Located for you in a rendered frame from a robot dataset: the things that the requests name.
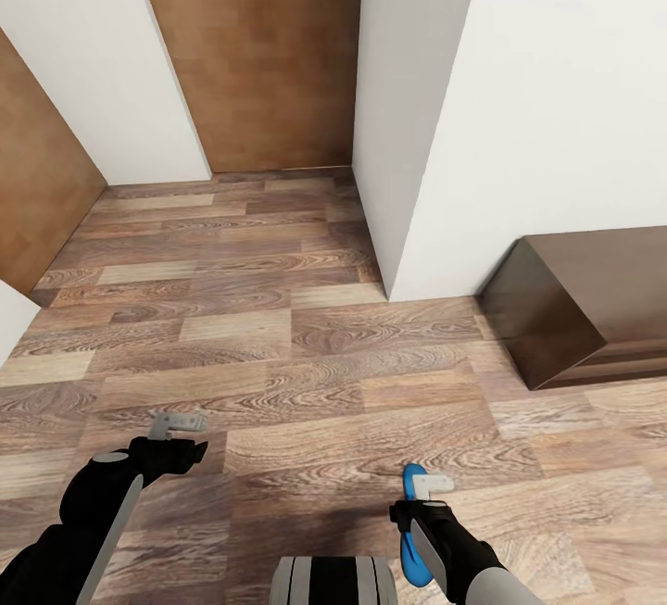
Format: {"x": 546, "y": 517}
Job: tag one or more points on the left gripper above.
{"x": 176, "y": 456}

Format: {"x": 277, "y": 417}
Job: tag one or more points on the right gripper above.
{"x": 403, "y": 512}

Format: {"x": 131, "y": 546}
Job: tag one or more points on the sliding door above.
{"x": 48, "y": 182}
{"x": 270, "y": 84}

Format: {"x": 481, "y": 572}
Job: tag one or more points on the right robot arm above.
{"x": 466, "y": 569}

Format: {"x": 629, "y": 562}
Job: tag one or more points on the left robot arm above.
{"x": 67, "y": 563}

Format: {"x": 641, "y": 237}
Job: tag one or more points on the sandal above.
{"x": 414, "y": 568}

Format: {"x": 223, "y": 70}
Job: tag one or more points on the robot trunk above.
{"x": 333, "y": 581}

